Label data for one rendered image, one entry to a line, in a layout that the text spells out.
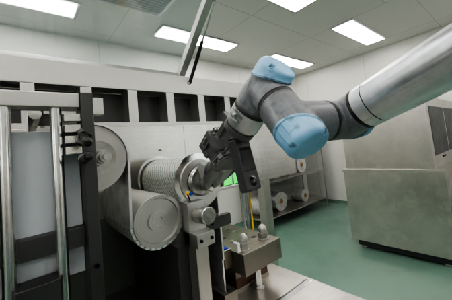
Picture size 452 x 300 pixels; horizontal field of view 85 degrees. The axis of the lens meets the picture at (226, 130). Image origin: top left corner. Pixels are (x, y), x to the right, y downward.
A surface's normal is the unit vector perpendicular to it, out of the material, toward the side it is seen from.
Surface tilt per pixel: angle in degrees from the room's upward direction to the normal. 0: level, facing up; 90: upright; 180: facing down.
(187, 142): 90
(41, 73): 90
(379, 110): 133
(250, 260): 90
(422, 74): 109
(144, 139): 90
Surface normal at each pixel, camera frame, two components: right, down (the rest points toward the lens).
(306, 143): 0.38, 0.68
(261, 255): 0.63, -0.11
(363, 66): -0.77, 0.04
